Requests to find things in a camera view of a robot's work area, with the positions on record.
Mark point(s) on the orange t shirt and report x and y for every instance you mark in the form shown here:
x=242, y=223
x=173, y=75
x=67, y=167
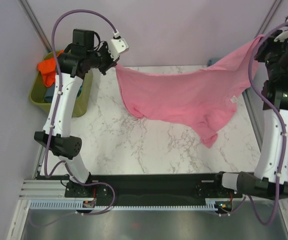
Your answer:
x=47, y=69

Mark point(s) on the olive green plastic bin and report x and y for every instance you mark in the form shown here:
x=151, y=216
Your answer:
x=38, y=90

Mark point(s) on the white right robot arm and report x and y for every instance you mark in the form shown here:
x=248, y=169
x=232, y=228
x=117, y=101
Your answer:
x=270, y=178

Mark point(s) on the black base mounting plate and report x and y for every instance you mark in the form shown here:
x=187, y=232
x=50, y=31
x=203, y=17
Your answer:
x=159, y=189

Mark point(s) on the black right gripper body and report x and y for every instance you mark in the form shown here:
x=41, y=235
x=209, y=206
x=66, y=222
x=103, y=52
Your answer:
x=273, y=52

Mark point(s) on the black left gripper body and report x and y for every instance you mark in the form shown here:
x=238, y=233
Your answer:
x=103, y=60

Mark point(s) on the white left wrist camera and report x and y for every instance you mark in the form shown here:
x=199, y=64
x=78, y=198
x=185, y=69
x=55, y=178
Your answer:
x=117, y=46

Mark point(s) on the dark blue t shirt in bin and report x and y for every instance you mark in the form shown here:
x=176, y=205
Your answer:
x=48, y=96

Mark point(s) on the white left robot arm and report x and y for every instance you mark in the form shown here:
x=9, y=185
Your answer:
x=71, y=67

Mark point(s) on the light blue cable duct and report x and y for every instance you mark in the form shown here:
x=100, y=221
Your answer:
x=207, y=205

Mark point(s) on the aluminium frame rail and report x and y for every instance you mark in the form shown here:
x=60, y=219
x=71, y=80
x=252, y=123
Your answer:
x=46, y=188

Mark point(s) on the folded grey blue t shirt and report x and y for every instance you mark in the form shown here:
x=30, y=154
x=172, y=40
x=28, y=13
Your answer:
x=212, y=61

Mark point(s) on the pink t shirt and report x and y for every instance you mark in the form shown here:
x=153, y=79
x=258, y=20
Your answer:
x=204, y=100

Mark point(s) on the teal t shirt in bin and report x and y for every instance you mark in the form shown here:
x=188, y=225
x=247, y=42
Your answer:
x=79, y=92

